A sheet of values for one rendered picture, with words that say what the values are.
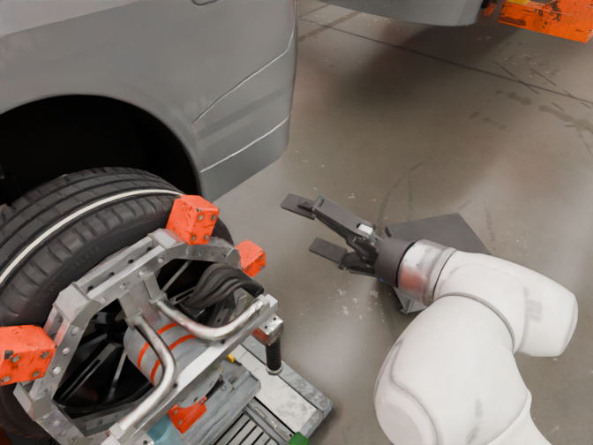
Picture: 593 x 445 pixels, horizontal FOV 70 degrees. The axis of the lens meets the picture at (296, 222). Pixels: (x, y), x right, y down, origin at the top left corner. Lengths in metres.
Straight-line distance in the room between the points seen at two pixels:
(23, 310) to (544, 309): 0.83
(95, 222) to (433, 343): 0.69
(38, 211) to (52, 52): 0.34
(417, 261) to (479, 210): 2.25
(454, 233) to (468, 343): 1.67
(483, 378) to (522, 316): 0.12
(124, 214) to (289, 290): 1.39
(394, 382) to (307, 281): 1.82
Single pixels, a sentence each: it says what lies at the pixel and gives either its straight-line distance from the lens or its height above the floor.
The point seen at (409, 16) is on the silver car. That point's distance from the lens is 3.14.
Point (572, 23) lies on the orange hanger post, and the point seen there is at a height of 0.63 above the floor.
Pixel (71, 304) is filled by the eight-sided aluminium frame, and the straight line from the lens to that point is 0.88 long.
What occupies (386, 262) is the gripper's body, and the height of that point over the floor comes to 1.30.
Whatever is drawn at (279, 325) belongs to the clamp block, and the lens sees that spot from 0.96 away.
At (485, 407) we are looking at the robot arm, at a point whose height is 1.36.
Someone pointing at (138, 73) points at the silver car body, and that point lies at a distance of 1.20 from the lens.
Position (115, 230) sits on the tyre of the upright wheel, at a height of 1.16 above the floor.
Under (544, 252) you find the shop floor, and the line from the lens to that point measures 2.74.
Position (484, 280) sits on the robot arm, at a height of 1.36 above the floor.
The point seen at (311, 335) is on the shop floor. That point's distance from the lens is 2.05.
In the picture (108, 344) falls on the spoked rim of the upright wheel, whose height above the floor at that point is 0.84.
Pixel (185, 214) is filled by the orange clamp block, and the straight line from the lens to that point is 0.94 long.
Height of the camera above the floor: 1.76
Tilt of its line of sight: 44 degrees down
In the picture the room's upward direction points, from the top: straight up
